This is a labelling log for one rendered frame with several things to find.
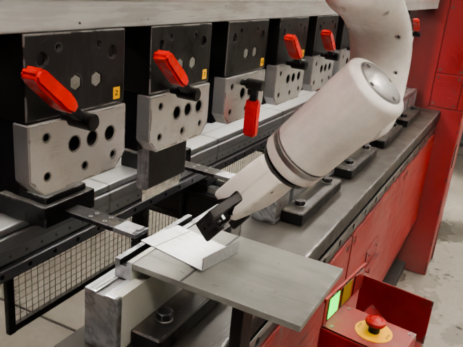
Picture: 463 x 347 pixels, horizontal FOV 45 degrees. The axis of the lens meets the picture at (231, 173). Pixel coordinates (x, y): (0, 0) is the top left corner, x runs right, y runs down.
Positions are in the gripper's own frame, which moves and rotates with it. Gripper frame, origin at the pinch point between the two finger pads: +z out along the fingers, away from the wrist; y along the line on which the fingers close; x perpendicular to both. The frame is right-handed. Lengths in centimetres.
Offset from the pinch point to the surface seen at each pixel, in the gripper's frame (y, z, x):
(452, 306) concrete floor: -195, 84, 64
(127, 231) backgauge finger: 4.3, 14.8, -8.0
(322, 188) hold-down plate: -64, 23, -3
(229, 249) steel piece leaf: -1.8, 3.6, 3.7
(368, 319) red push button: -31.8, 11.1, 26.6
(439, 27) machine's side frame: -211, 13, -47
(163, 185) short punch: 1.0, 5.5, -10.2
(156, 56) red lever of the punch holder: 12.3, -16.7, -17.6
